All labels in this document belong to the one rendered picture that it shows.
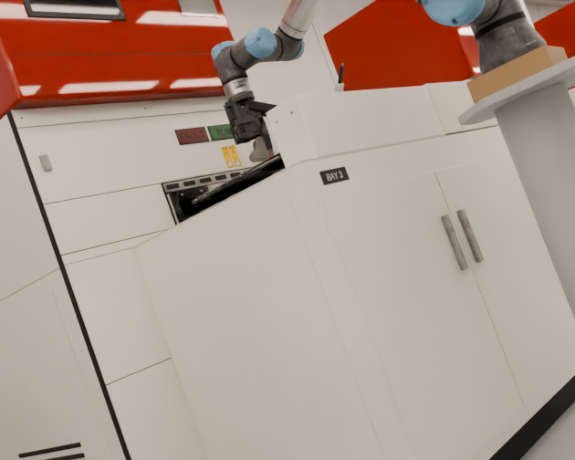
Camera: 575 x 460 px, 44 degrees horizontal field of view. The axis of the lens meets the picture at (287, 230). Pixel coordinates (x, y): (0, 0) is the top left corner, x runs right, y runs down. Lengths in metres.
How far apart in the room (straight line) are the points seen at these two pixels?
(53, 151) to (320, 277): 0.78
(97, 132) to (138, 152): 0.13
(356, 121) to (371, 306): 0.43
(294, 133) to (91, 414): 0.85
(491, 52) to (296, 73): 3.59
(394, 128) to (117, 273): 0.78
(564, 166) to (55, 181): 1.18
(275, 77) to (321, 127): 3.47
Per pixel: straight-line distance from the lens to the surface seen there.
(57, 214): 1.81
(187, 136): 2.13
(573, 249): 1.63
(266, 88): 4.87
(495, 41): 1.66
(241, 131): 1.92
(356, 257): 1.46
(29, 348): 2.02
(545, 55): 1.60
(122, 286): 1.84
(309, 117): 1.51
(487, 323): 1.81
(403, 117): 1.80
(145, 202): 1.96
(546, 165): 1.62
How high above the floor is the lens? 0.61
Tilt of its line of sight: 4 degrees up
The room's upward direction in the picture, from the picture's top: 20 degrees counter-clockwise
